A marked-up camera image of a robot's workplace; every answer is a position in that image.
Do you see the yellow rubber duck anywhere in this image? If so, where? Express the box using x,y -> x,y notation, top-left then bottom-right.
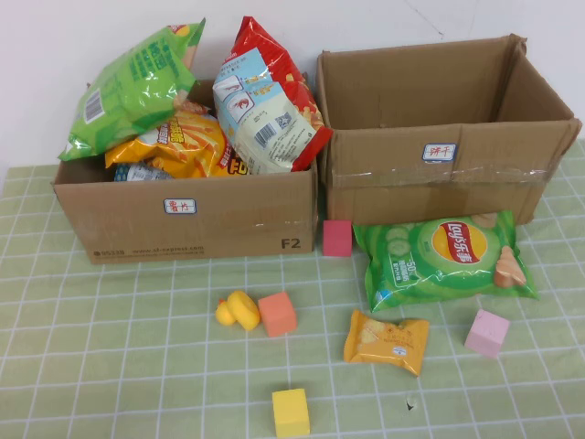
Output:
215,290 -> 261,332

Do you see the small yellow snack packet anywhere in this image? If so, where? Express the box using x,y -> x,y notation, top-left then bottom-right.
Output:
343,309 -> 431,378

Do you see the red shrimp cracker bag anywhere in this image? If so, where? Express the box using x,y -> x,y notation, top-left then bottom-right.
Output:
212,16 -> 334,176

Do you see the magenta foam cube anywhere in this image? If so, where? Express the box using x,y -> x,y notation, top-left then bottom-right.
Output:
322,219 -> 354,258

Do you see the taped open cardboard box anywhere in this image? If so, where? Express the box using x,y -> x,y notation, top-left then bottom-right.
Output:
314,33 -> 584,226

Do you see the orange foam cube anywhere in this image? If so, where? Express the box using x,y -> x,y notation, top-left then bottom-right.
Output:
257,291 -> 299,338

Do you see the yellow foam cube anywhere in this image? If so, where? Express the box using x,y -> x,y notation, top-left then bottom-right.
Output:
271,388 -> 311,438

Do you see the green Lay's cucumber chip bag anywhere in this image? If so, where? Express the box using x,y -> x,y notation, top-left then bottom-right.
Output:
351,209 -> 540,314

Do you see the cardboard box with F2 print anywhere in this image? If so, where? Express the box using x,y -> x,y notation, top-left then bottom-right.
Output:
50,80 -> 320,265

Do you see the green chip bag with barcode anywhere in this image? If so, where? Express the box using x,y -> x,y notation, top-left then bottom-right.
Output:
58,17 -> 207,162

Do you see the blue white snack bag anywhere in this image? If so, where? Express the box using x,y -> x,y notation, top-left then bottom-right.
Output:
112,162 -> 175,182

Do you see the orange yellow fries snack bag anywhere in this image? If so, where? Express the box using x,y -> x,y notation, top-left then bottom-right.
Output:
104,101 -> 250,179

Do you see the light pink foam cube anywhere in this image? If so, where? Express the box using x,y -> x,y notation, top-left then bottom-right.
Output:
463,308 -> 511,359

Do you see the white label with red writing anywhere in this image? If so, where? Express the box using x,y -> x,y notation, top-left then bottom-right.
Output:
422,143 -> 457,162
163,198 -> 198,215

